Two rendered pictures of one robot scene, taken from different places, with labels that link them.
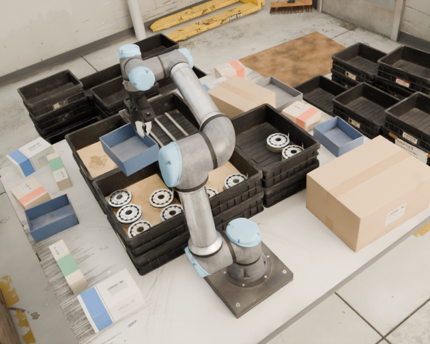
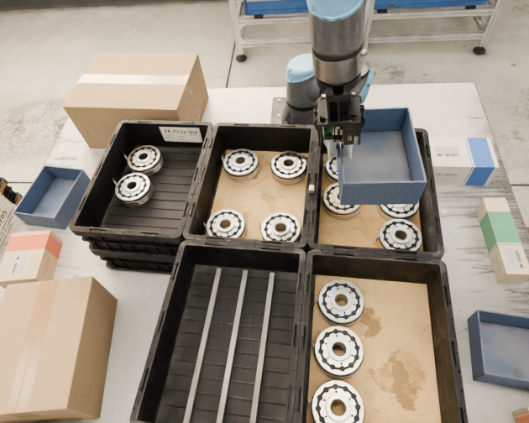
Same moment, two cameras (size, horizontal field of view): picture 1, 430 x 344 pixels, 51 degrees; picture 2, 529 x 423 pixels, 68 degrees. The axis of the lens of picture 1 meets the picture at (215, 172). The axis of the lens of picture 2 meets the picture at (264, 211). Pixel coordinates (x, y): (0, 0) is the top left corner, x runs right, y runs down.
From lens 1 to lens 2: 2.03 m
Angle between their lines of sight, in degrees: 77
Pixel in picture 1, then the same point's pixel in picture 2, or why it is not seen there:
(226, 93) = (52, 359)
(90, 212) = not seen: hidden behind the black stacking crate
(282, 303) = not seen: hidden behind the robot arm
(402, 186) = (134, 57)
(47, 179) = not seen: outside the picture
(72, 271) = (499, 212)
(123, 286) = (439, 149)
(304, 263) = (252, 112)
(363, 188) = (159, 70)
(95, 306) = (479, 146)
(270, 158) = (165, 181)
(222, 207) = (283, 147)
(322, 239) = (217, 118)
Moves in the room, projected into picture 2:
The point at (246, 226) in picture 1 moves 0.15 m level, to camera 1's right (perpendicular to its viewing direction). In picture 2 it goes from (299, 63) to (258, 50)
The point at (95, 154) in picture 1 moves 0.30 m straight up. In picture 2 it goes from (398, 409) to (442, 378)
